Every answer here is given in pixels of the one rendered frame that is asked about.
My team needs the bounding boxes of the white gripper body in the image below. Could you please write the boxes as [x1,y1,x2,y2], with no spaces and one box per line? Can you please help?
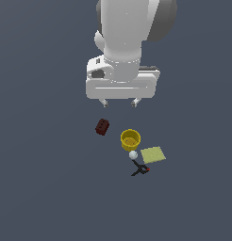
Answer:
[85,54,161,101]

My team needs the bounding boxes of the dark red brick block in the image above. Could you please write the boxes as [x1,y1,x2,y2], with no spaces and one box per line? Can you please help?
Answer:
[94,118,110,137]

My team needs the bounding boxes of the yellow cup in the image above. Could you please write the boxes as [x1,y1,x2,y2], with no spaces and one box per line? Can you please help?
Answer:
[120,128,141,153]

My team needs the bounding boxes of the pale yellow flat square pad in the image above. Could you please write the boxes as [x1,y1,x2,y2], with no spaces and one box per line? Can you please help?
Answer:
[140,145,167,165]

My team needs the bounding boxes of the black spring clamp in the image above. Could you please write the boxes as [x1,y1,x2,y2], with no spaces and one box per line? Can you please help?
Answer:
[130,159,151,177]

